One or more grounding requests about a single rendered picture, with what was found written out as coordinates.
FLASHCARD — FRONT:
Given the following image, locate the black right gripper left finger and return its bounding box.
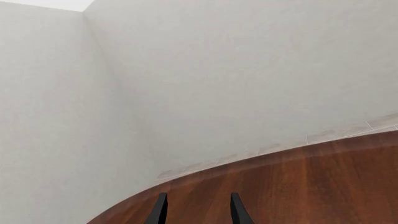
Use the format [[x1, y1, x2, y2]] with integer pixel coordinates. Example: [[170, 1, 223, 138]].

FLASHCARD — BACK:
[[148, 192, 169, 224]]

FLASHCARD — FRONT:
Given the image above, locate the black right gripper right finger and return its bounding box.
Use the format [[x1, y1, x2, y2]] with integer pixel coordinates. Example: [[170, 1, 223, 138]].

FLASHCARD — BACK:
[[230, 192, 255, 224]]

